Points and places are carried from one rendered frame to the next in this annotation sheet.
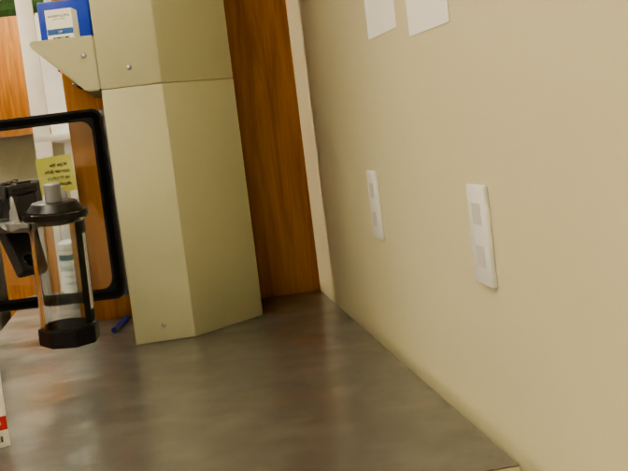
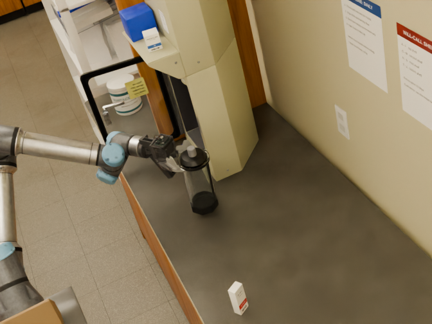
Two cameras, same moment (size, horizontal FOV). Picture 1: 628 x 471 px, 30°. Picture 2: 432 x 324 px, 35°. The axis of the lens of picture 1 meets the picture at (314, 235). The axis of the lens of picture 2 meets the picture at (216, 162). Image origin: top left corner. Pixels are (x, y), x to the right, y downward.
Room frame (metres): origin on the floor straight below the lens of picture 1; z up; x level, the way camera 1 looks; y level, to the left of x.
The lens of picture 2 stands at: (0.06, 0.56, 2.53)
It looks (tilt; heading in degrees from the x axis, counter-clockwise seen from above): 36 degrees down; 354
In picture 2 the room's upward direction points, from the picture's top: 16 degrees counter-clockwise
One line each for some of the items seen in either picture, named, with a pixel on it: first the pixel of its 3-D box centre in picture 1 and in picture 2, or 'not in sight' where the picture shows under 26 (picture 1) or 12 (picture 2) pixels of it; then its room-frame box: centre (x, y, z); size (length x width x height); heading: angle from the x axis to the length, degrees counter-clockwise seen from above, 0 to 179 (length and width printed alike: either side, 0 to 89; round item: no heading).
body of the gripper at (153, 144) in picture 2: (9, 207); (157, 148); (2.05, 0.52, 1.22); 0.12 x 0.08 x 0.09; 43
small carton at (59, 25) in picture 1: (63, 26); (152, 40); (2.22, 0.42, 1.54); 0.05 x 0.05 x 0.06; 89
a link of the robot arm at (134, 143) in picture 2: not in sight; (140, 146); (2.11, 0.58, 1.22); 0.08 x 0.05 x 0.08; 133
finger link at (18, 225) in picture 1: (16, 214); (174, 163); (1.95, 0.49, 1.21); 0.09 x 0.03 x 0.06; 20
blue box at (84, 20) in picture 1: (66, 25); (138, 22); (2.37, 0.44, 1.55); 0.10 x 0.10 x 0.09; 7
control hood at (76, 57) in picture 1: (71, 71); (152, 53); (2.29, 0.43, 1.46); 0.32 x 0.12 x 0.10; 7
